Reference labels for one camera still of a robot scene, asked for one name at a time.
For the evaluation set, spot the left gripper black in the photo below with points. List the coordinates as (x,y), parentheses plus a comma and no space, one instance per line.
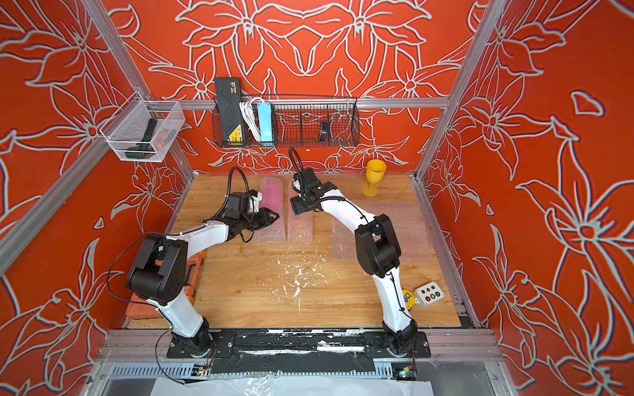
(267,219)

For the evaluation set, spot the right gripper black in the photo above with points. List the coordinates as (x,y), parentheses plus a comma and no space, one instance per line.
(296,203)

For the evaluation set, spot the orange glass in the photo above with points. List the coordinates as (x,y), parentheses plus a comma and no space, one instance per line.
(300,228)

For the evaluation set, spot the yellow plastic wine glass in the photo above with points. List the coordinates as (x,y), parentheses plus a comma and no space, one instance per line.
(375,172)

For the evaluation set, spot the bubble wrap sheet clear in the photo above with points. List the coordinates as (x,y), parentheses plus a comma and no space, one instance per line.
(408,224)

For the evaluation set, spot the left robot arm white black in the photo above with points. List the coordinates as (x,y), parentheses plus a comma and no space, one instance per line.
(159,270)

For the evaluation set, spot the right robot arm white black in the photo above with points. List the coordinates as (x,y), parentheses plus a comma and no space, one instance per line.
(377,249)

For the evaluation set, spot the pink glass in bubble wrap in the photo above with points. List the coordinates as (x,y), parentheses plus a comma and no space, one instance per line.
(273,199)

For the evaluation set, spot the small dark object in basket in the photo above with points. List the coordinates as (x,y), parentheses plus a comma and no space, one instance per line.
(325,132)

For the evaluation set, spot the light blue power bank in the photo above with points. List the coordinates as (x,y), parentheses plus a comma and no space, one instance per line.
(265,123)

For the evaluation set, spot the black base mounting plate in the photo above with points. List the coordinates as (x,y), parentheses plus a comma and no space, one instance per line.
(259,341)

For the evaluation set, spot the black box in basket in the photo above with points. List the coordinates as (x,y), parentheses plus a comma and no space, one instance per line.
(228,99)

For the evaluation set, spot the dark green tool in bin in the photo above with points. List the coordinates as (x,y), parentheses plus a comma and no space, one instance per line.
(142,149)

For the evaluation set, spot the yellow tape measure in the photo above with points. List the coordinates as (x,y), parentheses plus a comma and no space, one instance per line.
(409,298)

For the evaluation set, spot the orange plastic tool case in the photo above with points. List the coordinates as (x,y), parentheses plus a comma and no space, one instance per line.
(136,310)

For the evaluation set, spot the white button control box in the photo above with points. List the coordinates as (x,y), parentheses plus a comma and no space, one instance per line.
(428,294)

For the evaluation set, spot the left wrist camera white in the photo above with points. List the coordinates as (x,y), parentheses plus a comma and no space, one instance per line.
(255,198)

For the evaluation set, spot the black wire wall basket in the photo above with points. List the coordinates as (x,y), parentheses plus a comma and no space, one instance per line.
(296,121)

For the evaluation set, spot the clear acrylic wall bin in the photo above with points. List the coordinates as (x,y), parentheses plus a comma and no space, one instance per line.
(126,126)

